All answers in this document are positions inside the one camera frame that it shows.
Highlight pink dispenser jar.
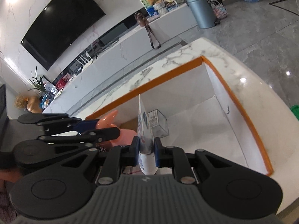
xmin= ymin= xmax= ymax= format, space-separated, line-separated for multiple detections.
xmin=96 ymin=110 xmax=137 ymax=151

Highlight white toothpaste tube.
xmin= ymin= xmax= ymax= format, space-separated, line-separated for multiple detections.
xmin=137 ymin=95 xmax=158 ymax=175

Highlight clear plastic box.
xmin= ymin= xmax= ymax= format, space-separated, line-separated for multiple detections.
xmin=147 ymin=109 xmax=169 ymax=138

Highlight left hand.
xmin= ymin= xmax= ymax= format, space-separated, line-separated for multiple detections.
xmin=0 ymin=168 xmax=23 ymax=183

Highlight orange storage box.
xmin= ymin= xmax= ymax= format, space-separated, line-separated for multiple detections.
xmin=89 ymin=56 xmax=274 ymax=175

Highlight gold vase dried flowers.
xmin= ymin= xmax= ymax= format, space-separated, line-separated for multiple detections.
xmin=14 ymin=95 xmax=43 ymax=113

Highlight white wifi router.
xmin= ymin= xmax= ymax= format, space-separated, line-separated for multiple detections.
xmin=76 ymin=51 xmax=94 ymax=72

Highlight black television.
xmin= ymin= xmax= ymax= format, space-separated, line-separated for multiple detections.
xmin=21 ymin=0 xmax=105 ymax=70

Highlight white tv console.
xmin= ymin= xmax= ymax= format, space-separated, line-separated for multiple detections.
xmin=44 ymin=5 xmax=197 ymax=115

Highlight picture board with toys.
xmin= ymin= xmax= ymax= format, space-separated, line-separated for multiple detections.
xmin=140 ymin=0 xmax=185 ymax=17

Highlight pastel woven basket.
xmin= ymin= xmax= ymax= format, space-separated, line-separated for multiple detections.
xmin=210 ymin=0 xmax=228 ymax=19

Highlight grey metal trash can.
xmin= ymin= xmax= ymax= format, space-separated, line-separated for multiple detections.
xmin=186 ymin=0 xmax=216 ymax=29

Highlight brown camera with strap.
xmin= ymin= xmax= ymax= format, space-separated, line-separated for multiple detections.
xmin=134 ymin=12 xmax=161 ymax=50

